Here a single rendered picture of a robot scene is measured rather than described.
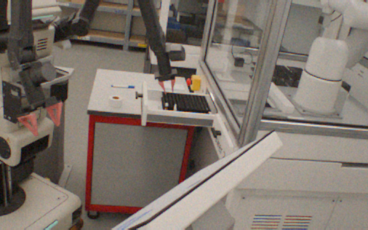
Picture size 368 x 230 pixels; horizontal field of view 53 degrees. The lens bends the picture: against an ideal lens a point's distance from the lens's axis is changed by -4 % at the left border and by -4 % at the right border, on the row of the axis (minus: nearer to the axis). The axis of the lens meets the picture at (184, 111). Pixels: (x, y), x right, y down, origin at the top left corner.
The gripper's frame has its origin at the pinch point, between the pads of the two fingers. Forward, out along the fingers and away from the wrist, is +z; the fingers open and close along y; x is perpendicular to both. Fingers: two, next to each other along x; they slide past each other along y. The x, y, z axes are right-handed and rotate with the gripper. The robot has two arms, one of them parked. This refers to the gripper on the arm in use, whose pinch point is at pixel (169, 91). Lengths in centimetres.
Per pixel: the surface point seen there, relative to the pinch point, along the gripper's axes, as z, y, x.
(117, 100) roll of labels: 9.5, 27.2, -22.1
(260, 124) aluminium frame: -2, -30, 47
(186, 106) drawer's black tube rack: 9.5, -6.9, -0.9
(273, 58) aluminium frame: -25, -35, 47
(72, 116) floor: 74, 91, -154
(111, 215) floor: 86, 49, -25
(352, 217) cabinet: 54, -69, 45
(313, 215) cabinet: 47, -51, 45
